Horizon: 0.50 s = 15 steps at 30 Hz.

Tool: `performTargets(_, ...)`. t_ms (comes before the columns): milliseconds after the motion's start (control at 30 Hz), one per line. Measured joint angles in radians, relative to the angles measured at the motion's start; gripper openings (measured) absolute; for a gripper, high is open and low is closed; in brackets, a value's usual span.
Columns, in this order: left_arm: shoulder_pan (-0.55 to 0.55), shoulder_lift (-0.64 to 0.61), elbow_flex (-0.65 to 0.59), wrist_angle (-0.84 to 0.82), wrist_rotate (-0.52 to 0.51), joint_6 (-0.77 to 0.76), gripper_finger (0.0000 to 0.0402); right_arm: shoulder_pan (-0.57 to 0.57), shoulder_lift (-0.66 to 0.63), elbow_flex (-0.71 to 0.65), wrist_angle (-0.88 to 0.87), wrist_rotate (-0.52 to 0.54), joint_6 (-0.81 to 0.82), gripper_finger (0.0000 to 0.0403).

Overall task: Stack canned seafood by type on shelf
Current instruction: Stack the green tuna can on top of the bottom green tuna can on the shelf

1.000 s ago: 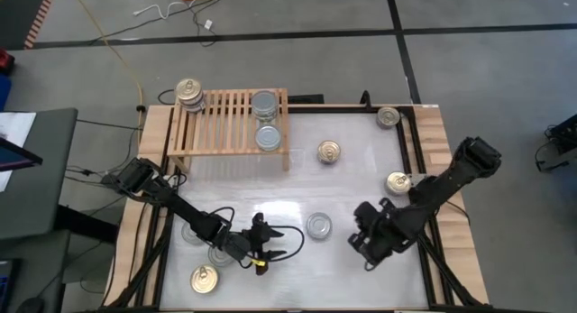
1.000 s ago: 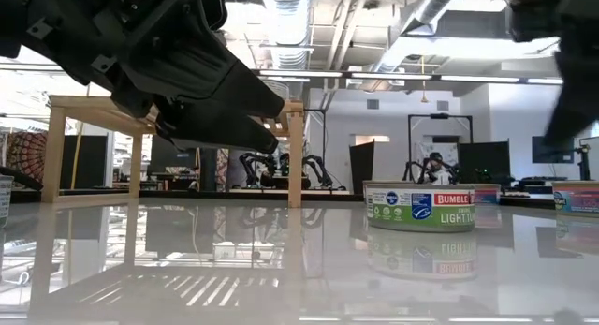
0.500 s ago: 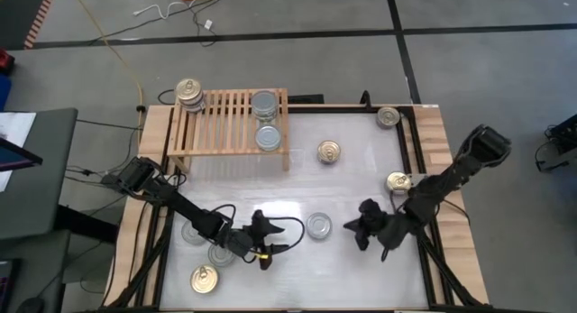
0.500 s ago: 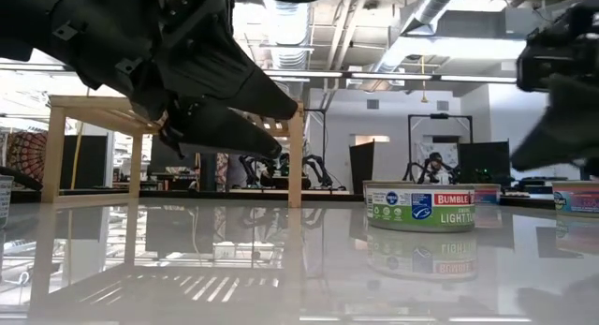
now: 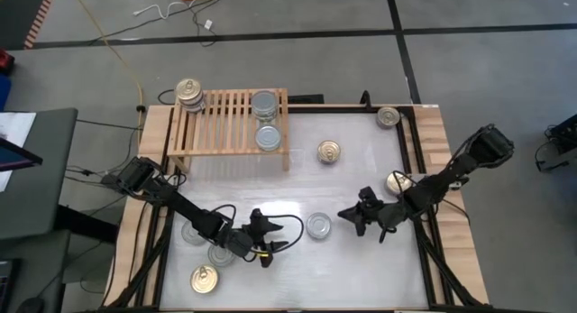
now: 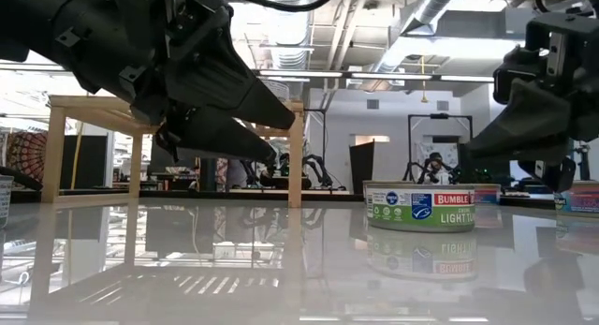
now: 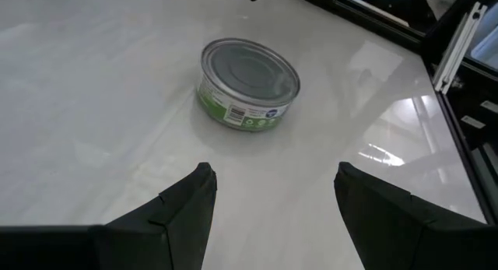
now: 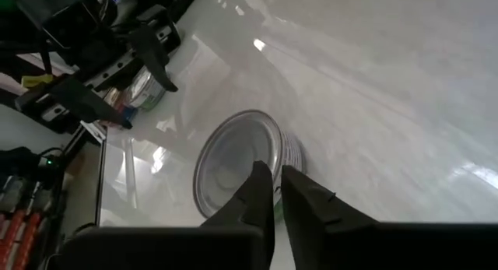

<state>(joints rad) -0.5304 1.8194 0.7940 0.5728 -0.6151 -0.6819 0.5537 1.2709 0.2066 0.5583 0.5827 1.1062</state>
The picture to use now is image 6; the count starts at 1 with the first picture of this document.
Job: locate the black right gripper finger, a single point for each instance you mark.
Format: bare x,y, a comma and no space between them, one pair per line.
529,128
559,175

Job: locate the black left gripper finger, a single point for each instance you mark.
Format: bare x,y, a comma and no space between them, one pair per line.
215,133
224,86

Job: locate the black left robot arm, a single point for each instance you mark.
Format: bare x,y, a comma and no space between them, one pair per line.
28,20

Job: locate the black background robot arm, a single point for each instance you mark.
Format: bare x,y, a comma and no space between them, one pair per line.
320,166
416,170

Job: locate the light wooden slatted shelf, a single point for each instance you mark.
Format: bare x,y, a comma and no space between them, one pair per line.
54,152

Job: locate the large black panel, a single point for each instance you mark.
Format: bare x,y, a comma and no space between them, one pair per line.
486,170

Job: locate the person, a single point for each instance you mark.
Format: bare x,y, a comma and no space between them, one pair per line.
435,163

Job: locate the black cabinet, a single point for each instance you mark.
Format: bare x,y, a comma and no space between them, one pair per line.
84,166

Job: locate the ceiling light strip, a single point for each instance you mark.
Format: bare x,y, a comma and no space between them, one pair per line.
393,76

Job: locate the black standing board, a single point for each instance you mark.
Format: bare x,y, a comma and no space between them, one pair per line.
362,168

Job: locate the red patterned tapestry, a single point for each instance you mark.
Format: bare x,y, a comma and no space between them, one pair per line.
25,156

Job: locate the black camera stand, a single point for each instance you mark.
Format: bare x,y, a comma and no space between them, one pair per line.
584,163

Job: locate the ribbed silver ceiling duct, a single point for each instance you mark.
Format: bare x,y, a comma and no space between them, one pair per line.
290,53

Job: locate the white wall poster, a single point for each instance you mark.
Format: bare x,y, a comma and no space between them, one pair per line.
449,149

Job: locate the black metal stand frame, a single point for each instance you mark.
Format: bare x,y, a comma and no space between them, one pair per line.
324,142
440,115

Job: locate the smooth silver ceiling duct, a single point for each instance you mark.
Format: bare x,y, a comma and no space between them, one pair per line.
421,16

